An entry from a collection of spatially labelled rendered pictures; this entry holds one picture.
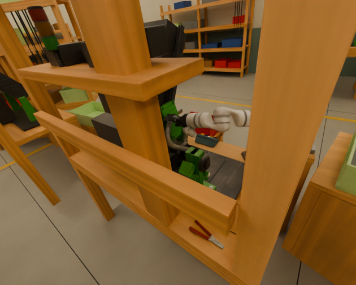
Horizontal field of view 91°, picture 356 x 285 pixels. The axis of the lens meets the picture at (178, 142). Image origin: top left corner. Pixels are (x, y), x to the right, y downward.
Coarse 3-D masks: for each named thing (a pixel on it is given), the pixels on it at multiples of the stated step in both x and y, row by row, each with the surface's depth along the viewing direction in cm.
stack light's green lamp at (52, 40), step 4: (52, 36) 65; (44, 40) 64; (48, 40) 64; (52, 40) 65; (56, 40) 66; (44, 44) 65; (48, 44) 65; (52, 44) 65; (56, 44) 66; (48, 48) 65; (52, 48) 66; (56, 48) 66
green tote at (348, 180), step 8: (352, 144) 105; (352, 152) 92; (344, 160) 107; (344, 168) 91; (352, 168) 84; (344, 176) 89; (352, 176) 87; (336, 184) 94; (344, 184) 91; (352, 184) 88; (352, 192) 90
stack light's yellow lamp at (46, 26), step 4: (36, 24) 61; (40, 24) 61; (44, 24) 62; (48, 24) 63; (36, 28) 62; (40, 28) 62; (44, 28) 62; (48, 28) 63; (52, 28) 65; (40, 32) 63; (44, 32) 63; (48, 32) 63; (52, 32) 64; (40, 36) 64; (44, 36) 63; (48, 36) 64
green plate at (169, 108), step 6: (168, 102) 98; (174, 102) 101; (162, 108) 95; (168, 108) 98; (174, 108) 101; (162, 114) 96; (174, 126) 102; (174, 132) 102; (180, 132) 106; (174, 138) 102
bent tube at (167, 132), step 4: (168, 124) 95; (168, 128) 94; (168, 132) 94; (168, 136) 94; (168, 140) 95; (168, 144) 96; (172, 144) 97; (172, 148) 98; (176, 148) 99; (180, 148) 102; (184, 148) 104; (188, 148) 107
